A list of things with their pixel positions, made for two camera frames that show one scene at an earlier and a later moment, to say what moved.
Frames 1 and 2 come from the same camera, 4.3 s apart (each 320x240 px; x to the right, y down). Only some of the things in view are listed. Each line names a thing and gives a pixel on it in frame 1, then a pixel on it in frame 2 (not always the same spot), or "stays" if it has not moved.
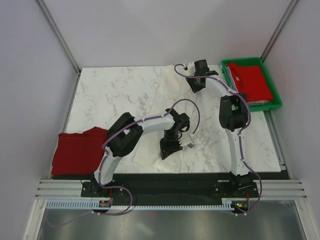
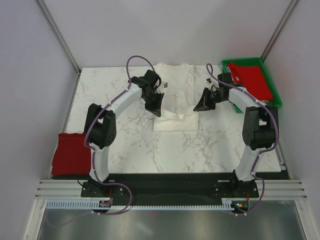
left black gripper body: (169, 144) to (152, 101)
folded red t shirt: (79, 154) stays
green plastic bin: (276, 101) stays
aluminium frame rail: (268, 189) stays
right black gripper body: (193, 83) to (210, 98)
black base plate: (173, 186) stays
